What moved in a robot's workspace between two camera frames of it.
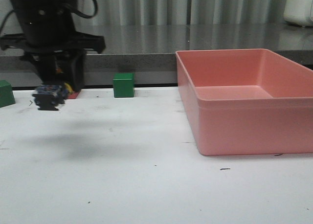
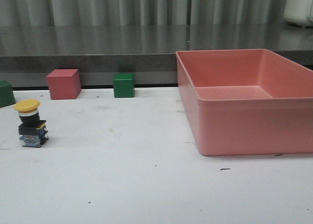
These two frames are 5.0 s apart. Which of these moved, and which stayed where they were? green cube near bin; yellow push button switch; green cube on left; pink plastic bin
Moved: yellow push button switch
Stayed: pink plastic bin; green cube on left; green cube near bin
